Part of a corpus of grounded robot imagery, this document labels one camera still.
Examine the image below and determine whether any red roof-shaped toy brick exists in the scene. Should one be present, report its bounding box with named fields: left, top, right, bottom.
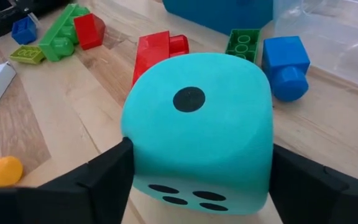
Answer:
left=73, top=12, right=107, bottom=50

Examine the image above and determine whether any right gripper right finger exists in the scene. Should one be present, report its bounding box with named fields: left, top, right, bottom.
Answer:
left=268, top=144, right=358, bottom=224

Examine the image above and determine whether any blue plastic bin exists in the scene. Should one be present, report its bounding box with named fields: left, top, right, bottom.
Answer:
left=162, top=0, right=275, bottom=35

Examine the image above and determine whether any blue big-stud toy brick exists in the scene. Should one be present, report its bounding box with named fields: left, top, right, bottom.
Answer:
left=261, top=35, right=311, bottom=103

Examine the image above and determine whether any large red toy brick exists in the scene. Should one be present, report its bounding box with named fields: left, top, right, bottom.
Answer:
left=131, top=30, right=190, bottom=88

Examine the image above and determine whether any small dark blue toy brick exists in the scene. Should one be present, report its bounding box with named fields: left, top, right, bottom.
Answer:
left=11, top=16, right=39, bottom=45

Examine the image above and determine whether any long green toy brick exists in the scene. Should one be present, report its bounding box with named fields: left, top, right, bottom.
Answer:
left=38, top=3, right=91, bottom=62

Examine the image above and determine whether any cyan foam die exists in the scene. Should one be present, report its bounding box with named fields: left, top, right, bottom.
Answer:
left=121, top=52, right=275, bottom=216

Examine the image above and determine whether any lime green toy brick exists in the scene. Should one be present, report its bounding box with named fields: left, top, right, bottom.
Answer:
left=9, top=45, right=45, bottom=65

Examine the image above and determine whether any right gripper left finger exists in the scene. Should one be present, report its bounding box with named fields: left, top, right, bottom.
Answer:
left=0, top=136, right=135, bottom=224

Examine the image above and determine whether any dark green hollow toy brick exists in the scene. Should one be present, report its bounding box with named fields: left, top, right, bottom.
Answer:
left=224, top=28, right=262, bottom=64

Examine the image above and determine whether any clear plastic bin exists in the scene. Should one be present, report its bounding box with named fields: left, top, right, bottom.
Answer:
left=272, top=0, right=358, bottom=91

